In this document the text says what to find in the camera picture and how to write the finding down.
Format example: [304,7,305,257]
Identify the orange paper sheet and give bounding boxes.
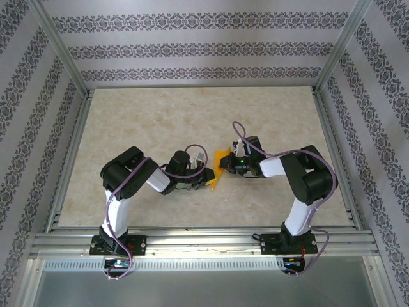
[209,146,233,193]

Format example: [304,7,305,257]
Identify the grey metal panel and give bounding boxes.
[31,270,376,307]

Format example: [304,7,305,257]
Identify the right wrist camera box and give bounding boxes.
[230,138,246,157]

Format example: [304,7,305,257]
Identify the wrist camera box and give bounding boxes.
[191,152,208,168]
[230,138,246,157]

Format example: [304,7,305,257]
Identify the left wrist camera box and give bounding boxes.
[191,152,208,168]

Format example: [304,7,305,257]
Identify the long aluminium mounting rail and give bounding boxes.
[30,225,380,258]

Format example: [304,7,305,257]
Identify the slotted grey cable duct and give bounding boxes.
[43,258,285,272]

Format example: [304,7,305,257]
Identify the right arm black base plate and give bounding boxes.
[260,232,319,256]

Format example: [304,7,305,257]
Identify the aluminium side rail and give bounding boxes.
[310,86,364,232]
[46,88,95,233]

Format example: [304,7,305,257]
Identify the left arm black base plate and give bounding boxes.
[89,235,147,256]

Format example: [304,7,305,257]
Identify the aluminium frame post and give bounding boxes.
[27,0,91,97]
[313,0,374,94]

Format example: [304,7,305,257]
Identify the aluminium frame bar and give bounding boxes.
[362,255,392,307]
[14,258,45,307]

